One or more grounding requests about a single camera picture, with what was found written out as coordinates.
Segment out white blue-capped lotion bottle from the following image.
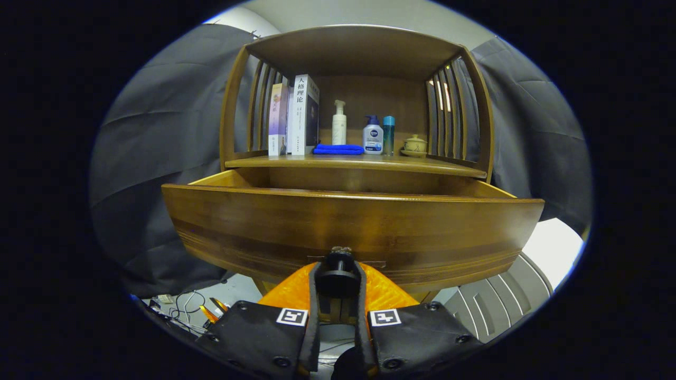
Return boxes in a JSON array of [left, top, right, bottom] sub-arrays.
[[362, 115, 384, 155]]

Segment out white pump bottle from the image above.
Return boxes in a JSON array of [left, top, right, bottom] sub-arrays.
[[332, 100, 348, 146]]

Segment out floor cables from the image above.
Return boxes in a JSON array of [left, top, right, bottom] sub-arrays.
[[143, 289, 228, 336]]

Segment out blue folded cloth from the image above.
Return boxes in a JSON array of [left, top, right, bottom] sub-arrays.
[[313, 144, 365, 156]]

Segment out black backdrop cloth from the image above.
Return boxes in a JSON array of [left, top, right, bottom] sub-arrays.
[[87, 24, 593, 299]]

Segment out white grey box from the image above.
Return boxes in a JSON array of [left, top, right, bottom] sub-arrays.
[[444, 217, 587, 330]]

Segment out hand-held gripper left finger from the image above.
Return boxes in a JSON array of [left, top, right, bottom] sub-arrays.
[[194, 262, 322, 380]]

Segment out brown wooden cabinet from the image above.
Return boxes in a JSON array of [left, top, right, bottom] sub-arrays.
[[219, 24, 495, 304]]

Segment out beige lidded teacup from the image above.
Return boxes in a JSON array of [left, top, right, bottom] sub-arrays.
[[400, 134, 428, 158]]

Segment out teal bottle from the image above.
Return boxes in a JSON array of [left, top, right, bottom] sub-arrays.
[[383, 116, 396, 156]]

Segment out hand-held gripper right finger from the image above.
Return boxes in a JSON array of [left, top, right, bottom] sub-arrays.
[[353, 261, 485, 380]]

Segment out thick white book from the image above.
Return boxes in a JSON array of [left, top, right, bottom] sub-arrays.
[[288, 74, 321, 156]]

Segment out pink purple book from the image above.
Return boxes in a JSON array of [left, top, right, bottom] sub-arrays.
[[268, 83, 290, 157]]

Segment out wooden countertop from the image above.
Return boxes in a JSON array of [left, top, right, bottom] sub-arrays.
[[224, 153, 487, 179]]

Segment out wooden drawer with black knob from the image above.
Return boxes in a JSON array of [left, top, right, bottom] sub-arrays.
[[161, 169, 546, 304]]

